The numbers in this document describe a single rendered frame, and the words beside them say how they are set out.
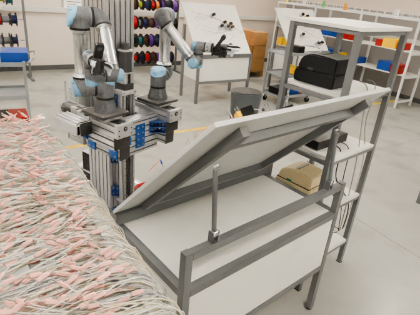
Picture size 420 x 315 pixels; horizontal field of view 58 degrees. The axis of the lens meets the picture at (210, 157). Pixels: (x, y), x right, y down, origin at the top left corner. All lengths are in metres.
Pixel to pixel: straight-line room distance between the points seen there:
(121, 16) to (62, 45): 6.34
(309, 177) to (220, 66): 4.60
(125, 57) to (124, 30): 0.20
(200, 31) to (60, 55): 3.45
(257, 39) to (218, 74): 2.63
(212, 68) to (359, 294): 4.83
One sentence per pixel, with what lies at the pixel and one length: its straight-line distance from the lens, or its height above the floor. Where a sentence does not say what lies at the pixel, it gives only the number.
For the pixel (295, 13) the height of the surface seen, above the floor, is 1.56.
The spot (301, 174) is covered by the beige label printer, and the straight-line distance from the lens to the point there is 2.72.
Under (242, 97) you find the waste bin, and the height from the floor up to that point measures 0.58.
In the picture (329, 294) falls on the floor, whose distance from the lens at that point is 3.09.
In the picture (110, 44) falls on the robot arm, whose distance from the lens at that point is 2.38.
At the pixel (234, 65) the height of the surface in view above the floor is 0.65.
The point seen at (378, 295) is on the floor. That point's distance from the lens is 3.25.
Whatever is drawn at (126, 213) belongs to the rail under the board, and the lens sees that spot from 2.07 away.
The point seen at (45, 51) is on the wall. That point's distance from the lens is 9.04.
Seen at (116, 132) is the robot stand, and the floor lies 1.08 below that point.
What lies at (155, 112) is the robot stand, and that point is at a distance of 2.92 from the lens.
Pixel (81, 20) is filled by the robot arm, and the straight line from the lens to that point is 2.45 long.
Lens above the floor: 1.99
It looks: 25 degrees down
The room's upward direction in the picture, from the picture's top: 5 degrees clockwise
